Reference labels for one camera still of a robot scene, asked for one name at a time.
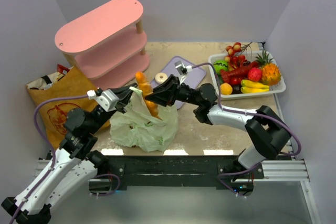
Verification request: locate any pink two-tier shelf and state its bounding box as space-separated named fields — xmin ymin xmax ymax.
xmin=55 ymin=0 xmax=150 ymax=89

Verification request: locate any plain white donut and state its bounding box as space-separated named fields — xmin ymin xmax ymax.
xmin=154 ymin=72 xmax=168 ymax=84

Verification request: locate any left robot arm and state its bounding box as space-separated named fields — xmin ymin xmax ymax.
xmin=1 ymin=83 xmax=137 ymax=223

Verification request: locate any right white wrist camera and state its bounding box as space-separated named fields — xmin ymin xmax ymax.
xmin=174 ymin=61 xmax=193 ymax=84

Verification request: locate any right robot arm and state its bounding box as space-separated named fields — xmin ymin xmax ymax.
xmin=145 ymin=75 xmax=291 ymax=173

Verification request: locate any brown Trader Joe's bag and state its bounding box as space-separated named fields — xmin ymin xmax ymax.
xmin=25 ymin=66 xmax=111 ymax=151

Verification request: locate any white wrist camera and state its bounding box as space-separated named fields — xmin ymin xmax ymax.
xmin=174 ymin=61 xmax=193 ymax=84
xmin=87 ymin=89 xmax=119 ymax=112

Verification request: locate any lower yellow toy banana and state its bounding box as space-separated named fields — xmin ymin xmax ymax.
xmin=240 ymin=87 xmax=269 ymax=93

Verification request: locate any red toy lobster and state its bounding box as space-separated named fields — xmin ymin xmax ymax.
xmin=220 ymin=61 xmax=259 ymax=83

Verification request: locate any green toy watermelon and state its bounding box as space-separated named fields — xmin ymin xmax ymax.
xmin=213 ymin=60 xmax=228 ymax=74

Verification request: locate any toy orange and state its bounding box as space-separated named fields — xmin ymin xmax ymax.
xmin=220 ymin=83 xmax=233 ymax=95

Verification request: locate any yellow toy banana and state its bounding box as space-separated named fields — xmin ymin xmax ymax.
xmin=240 ymin=79 xmax=269 ymax=89
xmin=240 ymin=87 xmax=269 ymax=93

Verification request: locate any red Chuba chips bag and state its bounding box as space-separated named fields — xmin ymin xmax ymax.
xmin=57 ymin=64 xmax=70 ymax=75

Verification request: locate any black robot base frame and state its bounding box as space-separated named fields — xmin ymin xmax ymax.
xmin=89 ymin=155 xmax=264 ymax=196

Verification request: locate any light green plastic bag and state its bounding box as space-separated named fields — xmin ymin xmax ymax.
xmin=110 ymin=88 xmax=179 ymax=152

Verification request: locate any dark purple toy plum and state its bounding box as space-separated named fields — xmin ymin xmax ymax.
xmin=232 ymin=85 xmax=241 ymax=94

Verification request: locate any toy baguette bread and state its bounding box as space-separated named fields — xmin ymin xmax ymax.
xmin=135 ymin=72 xmax=161 ymax=119

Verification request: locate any red yellow berry sprig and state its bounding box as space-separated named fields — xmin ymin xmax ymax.
xmin=224 ymin=42 xmax=253 ymax=63

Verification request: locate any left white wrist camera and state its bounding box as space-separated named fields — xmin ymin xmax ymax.
xmin=87 ymin=89 xmax=119 ymax=112

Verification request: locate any toy pineapple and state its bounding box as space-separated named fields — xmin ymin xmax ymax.
xmin=256 ymin=50 xmax=281 ymax=86

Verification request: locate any upper yellow toy banana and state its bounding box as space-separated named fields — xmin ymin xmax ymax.
xmin=240 ymin=79 xmax=269 ymax=89

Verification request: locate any red toy apple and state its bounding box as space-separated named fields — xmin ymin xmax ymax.
xmin=229 ymin=77 xmax=243 ymax=86

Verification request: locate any red toy pomegranate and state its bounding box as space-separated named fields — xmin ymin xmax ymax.
xmin=247 ymin=68 xmax=263 ymax=82

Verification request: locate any lavender tray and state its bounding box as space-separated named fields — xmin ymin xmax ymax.
xmin=154 ymin=56 xmax=207 ymax=110

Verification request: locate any white plastic basket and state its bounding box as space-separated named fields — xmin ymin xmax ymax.
xmin=208 ymin=53 xmax=286 ymax=100

